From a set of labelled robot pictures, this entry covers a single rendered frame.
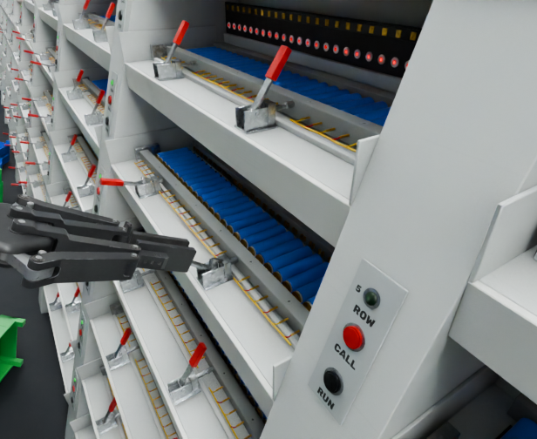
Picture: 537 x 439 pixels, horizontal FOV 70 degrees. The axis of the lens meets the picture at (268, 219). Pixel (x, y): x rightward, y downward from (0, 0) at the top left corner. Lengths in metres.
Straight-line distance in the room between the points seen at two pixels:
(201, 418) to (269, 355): 0.21
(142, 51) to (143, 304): 0.47
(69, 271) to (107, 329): 0.65
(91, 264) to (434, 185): 0.28
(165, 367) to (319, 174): 0.44
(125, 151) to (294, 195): 0.55
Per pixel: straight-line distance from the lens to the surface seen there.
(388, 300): 0.27
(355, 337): 0.29
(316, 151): 0.37
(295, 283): 0.47
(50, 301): 1.74
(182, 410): 0.62
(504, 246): 0.25
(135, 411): 0.86
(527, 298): 0.25
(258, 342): 0.43
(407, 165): 0.26
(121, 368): 0.93
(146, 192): 0.70
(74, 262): 0.36
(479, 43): 0.26
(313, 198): 0.32
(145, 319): 0.74
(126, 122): 0.83
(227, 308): 0.46
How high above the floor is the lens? 1.21
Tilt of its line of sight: 22 degrees down
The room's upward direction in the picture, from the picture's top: 17 degrees clockwise
